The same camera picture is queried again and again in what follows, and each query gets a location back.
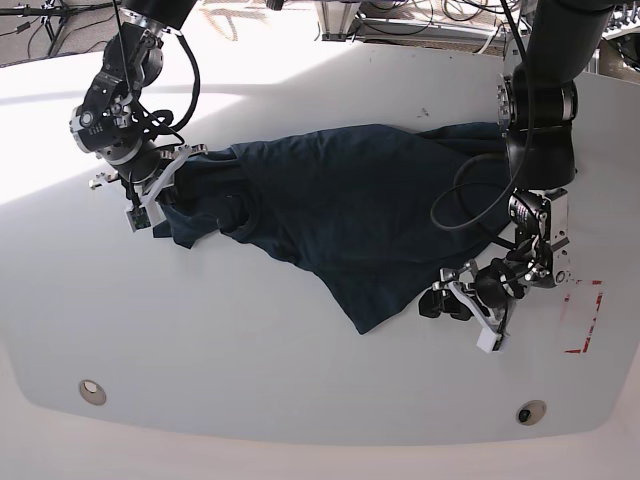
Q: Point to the aluminium frame post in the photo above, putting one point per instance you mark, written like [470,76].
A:
[335,18]

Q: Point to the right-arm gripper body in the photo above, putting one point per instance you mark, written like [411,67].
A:
[145,170]

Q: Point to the left round table grommet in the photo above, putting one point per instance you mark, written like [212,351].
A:
[92,392]

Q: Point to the red tape rectangle marking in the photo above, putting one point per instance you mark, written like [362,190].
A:
[579,316]

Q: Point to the right round table grommet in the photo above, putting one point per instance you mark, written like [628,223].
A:
[531,413]

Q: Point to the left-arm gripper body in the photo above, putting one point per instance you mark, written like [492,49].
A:
[491,293]

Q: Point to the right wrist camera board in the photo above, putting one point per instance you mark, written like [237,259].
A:
[137,218]

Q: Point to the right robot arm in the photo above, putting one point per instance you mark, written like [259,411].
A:
[112,111]

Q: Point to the dark blue T-shirt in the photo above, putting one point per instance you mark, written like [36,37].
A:
[373,211]

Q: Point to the round table grommet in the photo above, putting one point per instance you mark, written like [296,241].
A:
[92,392]
[531,413]

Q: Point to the black tripod stand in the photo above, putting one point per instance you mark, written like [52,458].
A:
[52,17]

